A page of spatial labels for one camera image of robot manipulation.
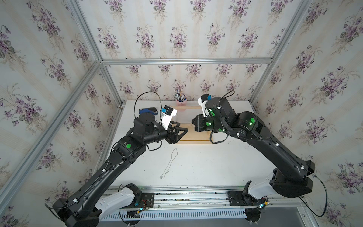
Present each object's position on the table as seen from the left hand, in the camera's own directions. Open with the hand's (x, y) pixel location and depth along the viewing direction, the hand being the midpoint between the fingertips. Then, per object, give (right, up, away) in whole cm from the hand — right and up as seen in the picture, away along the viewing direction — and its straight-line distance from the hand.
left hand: (185, 129), depth 61 cm
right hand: (+4, +3, +1) cm, 5 cm away
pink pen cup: (-2, +15, +45) cm, 48 cm away
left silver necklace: (-7, -19, +29) cm, 35 cm away
